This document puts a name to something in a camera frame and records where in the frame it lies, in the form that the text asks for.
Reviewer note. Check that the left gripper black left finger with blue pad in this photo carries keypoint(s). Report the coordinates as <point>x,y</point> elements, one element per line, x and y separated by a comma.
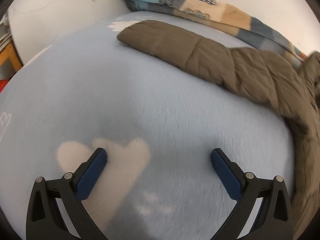
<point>44,219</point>

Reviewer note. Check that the brown quilted hooded jacket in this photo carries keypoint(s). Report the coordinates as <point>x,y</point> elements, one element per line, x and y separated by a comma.
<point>261,76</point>

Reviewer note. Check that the wooden furniture at left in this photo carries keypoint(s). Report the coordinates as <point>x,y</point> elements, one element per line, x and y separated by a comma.
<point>10,62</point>

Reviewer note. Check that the patchwork patterned rolled blanket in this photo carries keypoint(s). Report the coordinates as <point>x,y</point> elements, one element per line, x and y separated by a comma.
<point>228,19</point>

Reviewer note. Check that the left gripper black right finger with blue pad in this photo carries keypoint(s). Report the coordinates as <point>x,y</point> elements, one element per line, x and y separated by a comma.
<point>274,219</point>

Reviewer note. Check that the red object beside bed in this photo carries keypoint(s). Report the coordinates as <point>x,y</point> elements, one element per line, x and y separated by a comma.
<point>3,83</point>

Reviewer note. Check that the light blue cloud bedsheet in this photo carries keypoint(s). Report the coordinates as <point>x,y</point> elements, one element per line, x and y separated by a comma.
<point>157,123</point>

